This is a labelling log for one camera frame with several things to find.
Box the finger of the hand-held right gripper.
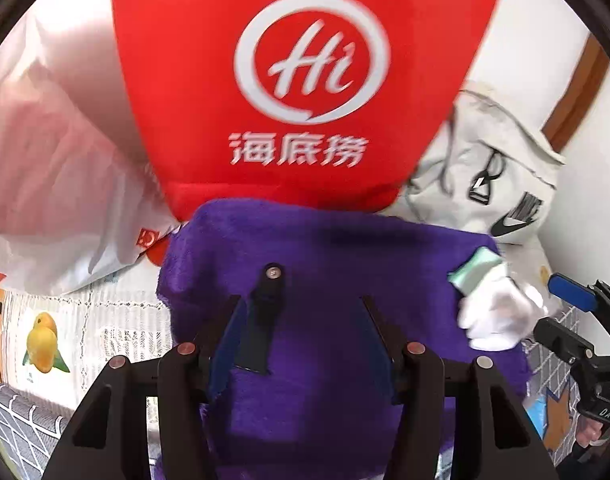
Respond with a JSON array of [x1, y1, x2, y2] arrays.
[[547, 273, 610, 322], [533, 317, 594, 365]]

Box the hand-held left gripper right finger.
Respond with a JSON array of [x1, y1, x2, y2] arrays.
[[361, 295, 560, 480]]

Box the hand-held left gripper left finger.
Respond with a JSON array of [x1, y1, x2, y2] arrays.
[[42, 294, 246, 480]]

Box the person's right hand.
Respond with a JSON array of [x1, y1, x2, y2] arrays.
[[575, 412, 610, 450]]

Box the white sock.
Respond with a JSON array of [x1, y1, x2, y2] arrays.
[[447, 246, 550, 353]]

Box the purple fleece cloth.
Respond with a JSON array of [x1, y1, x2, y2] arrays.
[[156, 199, 530, 480]]

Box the beige backpack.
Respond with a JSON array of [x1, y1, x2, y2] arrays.
[[385, 80, 568, 261]]

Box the fruit print bedsheet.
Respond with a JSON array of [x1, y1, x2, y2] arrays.
[[0, 255, 593, 466]]

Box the grey plaid blanket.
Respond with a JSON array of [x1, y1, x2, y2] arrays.
[[0, 377, 86, 461]]

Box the white plastic bag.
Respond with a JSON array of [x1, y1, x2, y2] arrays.
[[0, 7, 186, 296]]

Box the red paper bag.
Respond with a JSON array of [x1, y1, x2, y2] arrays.
[[107, 0, 506, 221]]

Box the wooden door frame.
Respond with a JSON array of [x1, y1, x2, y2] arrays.
[[542, 35, 610, 153]]

